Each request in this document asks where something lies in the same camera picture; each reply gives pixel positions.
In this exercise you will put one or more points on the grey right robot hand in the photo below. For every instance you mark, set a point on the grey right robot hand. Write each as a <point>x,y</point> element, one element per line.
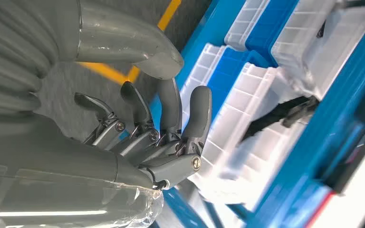
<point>59,163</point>

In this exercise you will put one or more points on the black plastic part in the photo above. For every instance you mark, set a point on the black plastic part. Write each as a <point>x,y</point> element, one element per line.
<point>277,114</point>

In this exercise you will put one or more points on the blue metal shelf rack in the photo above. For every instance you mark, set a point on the blue metal shelf rack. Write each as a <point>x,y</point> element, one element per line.
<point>327,132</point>

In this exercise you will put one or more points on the white plastic storage bin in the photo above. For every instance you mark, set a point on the white plastic storage bin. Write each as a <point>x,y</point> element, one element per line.
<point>245,22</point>
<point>201,66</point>
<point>321,63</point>
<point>251,94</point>

